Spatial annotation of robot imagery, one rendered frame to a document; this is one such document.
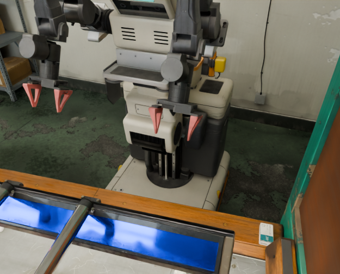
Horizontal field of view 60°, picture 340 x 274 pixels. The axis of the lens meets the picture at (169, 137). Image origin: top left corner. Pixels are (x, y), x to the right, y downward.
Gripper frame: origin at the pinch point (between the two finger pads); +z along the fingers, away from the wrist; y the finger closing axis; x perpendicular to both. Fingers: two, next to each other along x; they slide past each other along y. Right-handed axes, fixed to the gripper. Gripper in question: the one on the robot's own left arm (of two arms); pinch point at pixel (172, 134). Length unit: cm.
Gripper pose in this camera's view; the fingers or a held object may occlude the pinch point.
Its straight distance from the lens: 83.2
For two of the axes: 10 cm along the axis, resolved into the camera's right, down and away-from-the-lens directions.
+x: 3.1, -1.4, 9.4
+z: -1.6, 9.7, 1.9
